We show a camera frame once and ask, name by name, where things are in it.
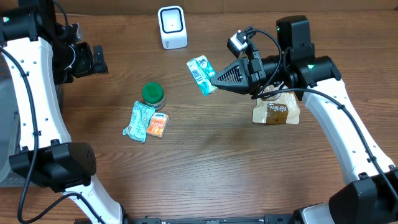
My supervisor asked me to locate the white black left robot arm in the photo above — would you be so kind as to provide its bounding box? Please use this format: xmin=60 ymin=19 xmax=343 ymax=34
xmin=1 ymin=0 xmax=129 ymax=223

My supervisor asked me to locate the teal tissue pack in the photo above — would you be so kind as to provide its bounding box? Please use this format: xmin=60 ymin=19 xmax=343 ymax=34
xmin=123 ymin=101 xmax=155 ymax=143

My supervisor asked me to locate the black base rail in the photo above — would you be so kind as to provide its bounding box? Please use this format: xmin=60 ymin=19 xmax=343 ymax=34
xmin=124 ymin=214 xmax=301 ymax=224

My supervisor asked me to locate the orange tissue pack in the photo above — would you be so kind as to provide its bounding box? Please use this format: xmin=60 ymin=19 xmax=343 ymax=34
xmin=147 ymin=113 xmax=169 ymax=138

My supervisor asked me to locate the brown white snack pouch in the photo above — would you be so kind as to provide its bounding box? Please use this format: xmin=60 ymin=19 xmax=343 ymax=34
xmin=252 ymin=92 xmax=300 ymax=125

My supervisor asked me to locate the small teal carton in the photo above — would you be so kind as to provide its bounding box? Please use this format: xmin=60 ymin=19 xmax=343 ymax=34
xmin=186 ymin=55 xmax=218 ymax=96

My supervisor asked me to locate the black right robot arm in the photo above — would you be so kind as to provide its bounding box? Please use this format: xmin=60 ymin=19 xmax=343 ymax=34
xmin=210 ymin=15 xmax=397 ymax=224

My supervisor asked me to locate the green capped bottle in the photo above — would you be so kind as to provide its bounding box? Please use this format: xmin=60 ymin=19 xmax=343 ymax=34
xmin=142 ymin=82 xmax=166 ymax=111

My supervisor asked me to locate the white barcode scanner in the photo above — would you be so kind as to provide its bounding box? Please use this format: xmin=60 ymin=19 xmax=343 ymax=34
xmin=157 ymin=6 xmax=188 ymax=50

